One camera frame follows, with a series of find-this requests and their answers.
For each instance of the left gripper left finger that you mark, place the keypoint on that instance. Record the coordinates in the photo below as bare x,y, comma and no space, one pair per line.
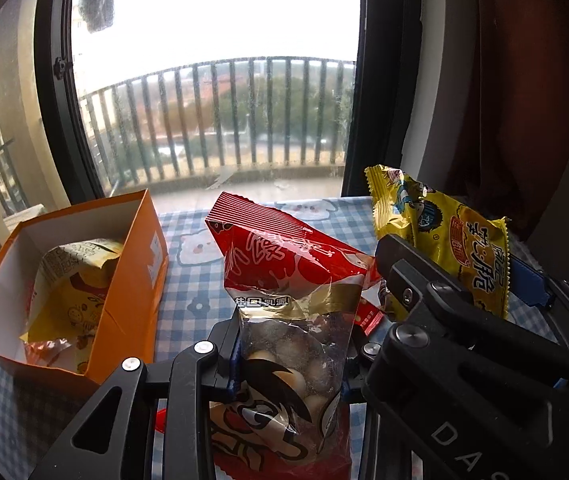
112,435

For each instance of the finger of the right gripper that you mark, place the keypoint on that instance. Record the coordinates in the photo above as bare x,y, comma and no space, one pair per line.
406,272
527,284

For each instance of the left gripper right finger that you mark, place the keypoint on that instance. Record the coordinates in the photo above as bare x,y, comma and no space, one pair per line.
364,420

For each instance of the yellow crispy snack packet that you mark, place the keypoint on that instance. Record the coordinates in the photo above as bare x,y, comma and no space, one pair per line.
469,247

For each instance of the red cartoon boy snack bag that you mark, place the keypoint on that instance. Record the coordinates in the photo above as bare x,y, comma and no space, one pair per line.
298,294

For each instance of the pale yellow snack bag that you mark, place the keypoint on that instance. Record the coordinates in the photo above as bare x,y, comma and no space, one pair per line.
66,304

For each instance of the orange cardboard box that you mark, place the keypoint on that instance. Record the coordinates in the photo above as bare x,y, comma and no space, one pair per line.
128,321

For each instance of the blue checked bear tablecloth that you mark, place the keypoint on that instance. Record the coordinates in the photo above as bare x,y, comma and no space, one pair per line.
31,417

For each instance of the dark red curtain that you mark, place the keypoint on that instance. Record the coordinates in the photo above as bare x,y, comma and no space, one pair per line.
514,145

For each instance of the balcony metal railing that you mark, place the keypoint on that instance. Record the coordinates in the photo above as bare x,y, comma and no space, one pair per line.
248,118

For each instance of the black window frame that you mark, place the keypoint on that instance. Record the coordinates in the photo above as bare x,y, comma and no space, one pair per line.
58,101

